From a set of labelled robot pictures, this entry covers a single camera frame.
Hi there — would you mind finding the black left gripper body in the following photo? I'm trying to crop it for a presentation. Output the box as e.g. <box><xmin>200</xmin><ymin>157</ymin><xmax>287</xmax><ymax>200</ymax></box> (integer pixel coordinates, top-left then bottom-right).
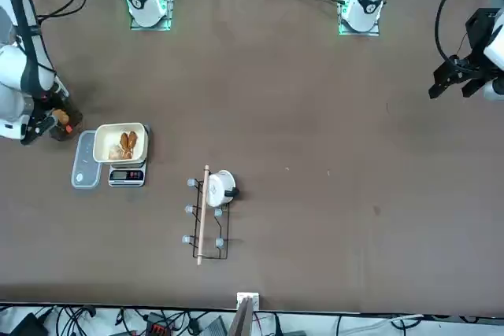
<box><xmin>465</xmin><ymin>8</ymin><xmax>499</xmax><ymax>62</ymax></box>

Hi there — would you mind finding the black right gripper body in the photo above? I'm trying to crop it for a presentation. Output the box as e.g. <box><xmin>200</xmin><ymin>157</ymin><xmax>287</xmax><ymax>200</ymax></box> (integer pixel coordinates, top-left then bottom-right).
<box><xmin>26</xmin><ymin>98</ymin><xmax>53</xmax><ymax>133</ymax></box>

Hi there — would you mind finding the brown toy chicken drumstick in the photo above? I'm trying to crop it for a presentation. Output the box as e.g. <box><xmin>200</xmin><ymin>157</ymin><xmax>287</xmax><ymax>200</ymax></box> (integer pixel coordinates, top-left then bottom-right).
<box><xmin>119</xmin><ymin>131</ymin><xmax>139</xmax><ymax>160</ymax></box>

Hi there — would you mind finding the silver digital kitchen scale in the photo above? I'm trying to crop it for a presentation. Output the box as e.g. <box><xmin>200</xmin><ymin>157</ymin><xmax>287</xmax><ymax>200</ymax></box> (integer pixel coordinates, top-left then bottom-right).
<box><xmin>108</xmin><ymin>125</ymin><xmax>153</xmax><ymax>187</ymax></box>

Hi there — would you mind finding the red and black connector box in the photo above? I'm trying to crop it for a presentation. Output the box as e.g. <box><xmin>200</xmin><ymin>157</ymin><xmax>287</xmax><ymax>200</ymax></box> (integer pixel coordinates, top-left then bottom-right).
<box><xmin>144</xmin><ymin>311</ymin><xmax>169</xmax><ymax>335</ymax></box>

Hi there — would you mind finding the clear plastic lid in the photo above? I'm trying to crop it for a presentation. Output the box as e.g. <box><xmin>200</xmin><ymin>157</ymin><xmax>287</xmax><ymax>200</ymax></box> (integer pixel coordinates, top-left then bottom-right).
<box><xmin>71</xmin><ymin>130</ymin><xmax>102</xmax><ymax>190</ymax></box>

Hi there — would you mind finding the cream rectangular container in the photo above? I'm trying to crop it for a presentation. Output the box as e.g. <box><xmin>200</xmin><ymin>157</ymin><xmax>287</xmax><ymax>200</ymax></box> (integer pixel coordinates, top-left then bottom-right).
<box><xmin>92</xmin><ymin>122</ymin><xmax>150</xmax><ymax>164</ymax></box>

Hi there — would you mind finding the black power adapter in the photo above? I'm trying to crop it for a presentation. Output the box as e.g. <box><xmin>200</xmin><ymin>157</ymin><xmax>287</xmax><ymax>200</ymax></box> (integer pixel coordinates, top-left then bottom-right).
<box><xmin>6</xmin><ymin>312</ymin><xmax>50</xmax><ymax>336</ymax></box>

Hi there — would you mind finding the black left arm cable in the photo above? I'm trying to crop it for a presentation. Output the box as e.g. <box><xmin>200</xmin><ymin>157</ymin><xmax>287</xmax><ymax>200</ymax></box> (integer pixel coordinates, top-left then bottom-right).
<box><xmin>435</xmin><ymin>0</ymin><xmax>473</xmax><ymax>72</ymax></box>

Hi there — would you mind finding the black wire cup rack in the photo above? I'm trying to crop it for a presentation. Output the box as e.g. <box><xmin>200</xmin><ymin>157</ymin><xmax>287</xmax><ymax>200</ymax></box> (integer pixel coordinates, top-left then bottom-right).
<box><xmin>181</xmin><ymin>164</ymin><xmax>232</xmax><ymax>267</ymax></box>

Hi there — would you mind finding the white mug with black handle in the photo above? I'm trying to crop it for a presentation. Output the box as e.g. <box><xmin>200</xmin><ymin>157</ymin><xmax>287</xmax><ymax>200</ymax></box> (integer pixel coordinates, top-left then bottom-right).
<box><xmin>206</xmin><ymin>169</ymin><xmax>240</xmax><ymax>209</ymax></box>

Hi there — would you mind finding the silver table edge bracket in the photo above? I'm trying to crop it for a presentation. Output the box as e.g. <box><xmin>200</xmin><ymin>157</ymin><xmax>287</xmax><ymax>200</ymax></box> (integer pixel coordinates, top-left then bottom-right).
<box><xmin>235</xmin><ymin>291</ymin><xmax>261</xmax><ymax>310</ymax></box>

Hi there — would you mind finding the upright frame pole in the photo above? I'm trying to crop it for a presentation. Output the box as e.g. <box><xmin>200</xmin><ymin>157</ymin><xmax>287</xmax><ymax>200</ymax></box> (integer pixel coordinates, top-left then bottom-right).
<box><xmin>229</xmin><ymin>296</ymin><xmax>255</xmax><ymax>336</ymax></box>

